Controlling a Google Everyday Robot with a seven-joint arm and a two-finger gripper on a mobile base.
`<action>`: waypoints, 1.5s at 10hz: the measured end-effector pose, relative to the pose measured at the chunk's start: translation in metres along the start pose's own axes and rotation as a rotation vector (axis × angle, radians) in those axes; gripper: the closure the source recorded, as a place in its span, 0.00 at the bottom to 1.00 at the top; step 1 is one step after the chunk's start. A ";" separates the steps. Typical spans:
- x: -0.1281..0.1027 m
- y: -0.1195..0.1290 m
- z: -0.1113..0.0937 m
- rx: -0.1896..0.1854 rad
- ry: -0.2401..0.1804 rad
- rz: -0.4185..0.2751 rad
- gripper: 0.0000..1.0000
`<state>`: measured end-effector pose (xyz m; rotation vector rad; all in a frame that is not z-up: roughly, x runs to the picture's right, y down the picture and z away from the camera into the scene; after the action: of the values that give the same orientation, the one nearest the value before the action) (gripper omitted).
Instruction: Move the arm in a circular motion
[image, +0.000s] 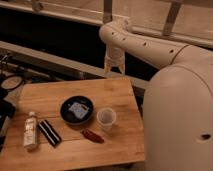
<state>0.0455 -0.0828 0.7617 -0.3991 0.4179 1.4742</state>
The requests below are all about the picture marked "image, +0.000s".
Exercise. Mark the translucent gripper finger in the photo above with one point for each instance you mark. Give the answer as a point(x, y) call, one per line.
point(107, 69)
point(122, 68)

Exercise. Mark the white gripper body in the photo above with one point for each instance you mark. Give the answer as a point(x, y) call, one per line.
point(114, 57)

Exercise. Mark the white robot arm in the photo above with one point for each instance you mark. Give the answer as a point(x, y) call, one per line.
point(119, 39)

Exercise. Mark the clear plastic cup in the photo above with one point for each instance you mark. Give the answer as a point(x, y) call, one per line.
point(106, 117)

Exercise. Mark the blue-grey sponge in bowl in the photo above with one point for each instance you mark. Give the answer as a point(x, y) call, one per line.
point(79, 110)

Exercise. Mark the black round bowl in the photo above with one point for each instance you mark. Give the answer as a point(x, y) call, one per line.
point(69, 117)

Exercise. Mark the small red-brown object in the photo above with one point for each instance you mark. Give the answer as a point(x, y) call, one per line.
point(92, 136)

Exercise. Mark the black striped rectangular block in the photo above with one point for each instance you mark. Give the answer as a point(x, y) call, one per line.
point(49, 132)

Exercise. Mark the round white dish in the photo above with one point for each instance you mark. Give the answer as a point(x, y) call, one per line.
point(11, 82)

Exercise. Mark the white plastic bottle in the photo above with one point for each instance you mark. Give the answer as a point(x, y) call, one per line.
point(30, 132)

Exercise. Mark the dark equipment at left edge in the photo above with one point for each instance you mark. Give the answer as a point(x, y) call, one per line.
point(7, 111)

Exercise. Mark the metal railing frame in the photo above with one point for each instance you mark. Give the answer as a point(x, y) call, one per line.
point(78, 14)

